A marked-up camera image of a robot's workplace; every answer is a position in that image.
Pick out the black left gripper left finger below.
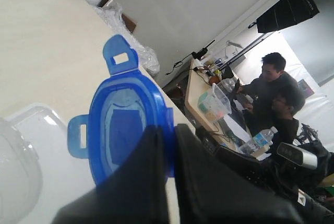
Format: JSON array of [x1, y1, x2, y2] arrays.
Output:
[[52, 126, 169, 223]]

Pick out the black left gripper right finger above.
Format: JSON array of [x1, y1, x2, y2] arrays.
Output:
[[174, 124, 303, 223]]

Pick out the blue plastic container lid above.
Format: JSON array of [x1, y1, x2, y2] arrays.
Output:
[[67, 34, 174, 184]]

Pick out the clear plastic tea bottle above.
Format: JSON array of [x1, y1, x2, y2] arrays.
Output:
[[1, 118, 43, 223]]

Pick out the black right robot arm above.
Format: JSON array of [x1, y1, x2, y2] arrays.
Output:
[[196, 127, 333, 223]]

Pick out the plastic water bottle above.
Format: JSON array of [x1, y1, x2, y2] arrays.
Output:
[[240, 127, 278, 155]]

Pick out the white plastic tray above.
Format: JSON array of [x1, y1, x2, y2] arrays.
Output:
[[5, 104, 95, 223]]

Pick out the clear plastic storage box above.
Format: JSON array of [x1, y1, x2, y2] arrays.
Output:
[[198, 83, 232, 123]]

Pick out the cluttered wooden desk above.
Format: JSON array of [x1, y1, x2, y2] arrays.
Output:
[[185, 60, 251, 152]]

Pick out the standing person dark sweater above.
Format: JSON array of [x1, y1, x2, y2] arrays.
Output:
[[237, 52, 303, 131]]

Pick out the seated person with glasses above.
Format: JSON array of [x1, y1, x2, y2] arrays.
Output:
[[272, 89, 305, 145]]

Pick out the black softbox light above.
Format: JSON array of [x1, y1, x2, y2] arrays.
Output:
[[248, 0, 319, 33]]

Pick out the crumpled plastic wrap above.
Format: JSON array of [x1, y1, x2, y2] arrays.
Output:
[[86, 0, 160, 78]]

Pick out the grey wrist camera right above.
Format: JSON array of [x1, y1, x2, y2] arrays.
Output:
[[277, 143, 318, 170]]

